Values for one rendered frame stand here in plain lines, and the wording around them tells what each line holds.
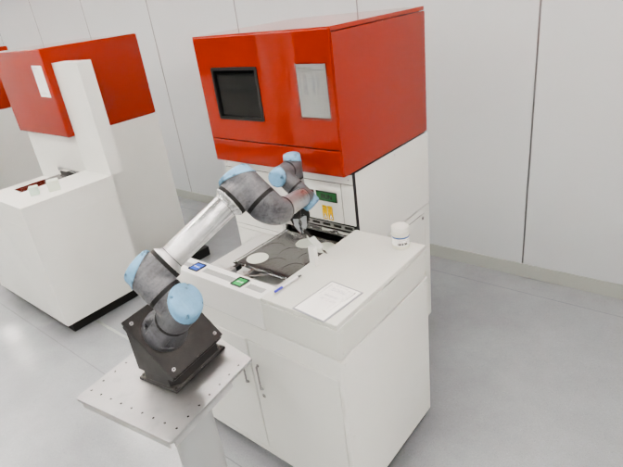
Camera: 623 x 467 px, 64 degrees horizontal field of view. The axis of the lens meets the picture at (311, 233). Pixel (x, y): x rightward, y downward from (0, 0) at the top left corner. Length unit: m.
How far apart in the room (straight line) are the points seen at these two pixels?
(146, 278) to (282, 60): 1.06
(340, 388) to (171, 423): 0.57
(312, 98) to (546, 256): 2.13
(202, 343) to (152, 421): 0.30
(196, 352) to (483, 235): 2.47
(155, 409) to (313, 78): 1.33
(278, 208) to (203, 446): 0.92
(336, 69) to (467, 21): 1.52
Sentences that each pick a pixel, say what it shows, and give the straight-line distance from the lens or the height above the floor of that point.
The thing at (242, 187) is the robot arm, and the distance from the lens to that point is 1.62.
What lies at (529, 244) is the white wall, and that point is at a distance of 3.64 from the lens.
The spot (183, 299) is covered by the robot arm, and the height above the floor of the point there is 1.15.
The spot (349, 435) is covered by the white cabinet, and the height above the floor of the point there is 0.47.
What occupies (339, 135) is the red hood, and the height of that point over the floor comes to 1.40.
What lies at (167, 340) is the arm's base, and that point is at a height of 1.00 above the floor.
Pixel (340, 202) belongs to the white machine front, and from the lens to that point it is 2.24.
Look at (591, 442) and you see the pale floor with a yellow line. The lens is 2.71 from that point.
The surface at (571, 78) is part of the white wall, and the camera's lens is 3.25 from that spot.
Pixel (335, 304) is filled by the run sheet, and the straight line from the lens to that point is 1.73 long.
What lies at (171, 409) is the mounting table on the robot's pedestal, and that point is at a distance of 1.72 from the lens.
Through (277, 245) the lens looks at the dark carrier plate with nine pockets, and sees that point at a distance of 2.34.
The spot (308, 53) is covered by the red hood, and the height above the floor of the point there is 1.73.
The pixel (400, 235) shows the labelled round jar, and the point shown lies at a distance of 2.01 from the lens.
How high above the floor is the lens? 1.94
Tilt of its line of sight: 26 degrees down
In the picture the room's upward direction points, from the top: 8 degrees counter-clockwise
